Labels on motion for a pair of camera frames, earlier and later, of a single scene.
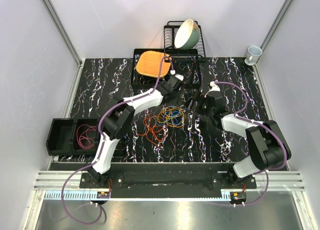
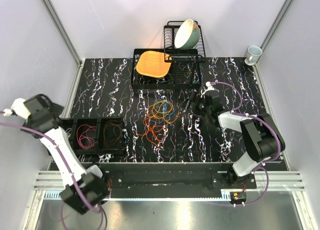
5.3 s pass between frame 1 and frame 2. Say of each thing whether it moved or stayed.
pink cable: stayed
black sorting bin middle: stayed
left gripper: moved
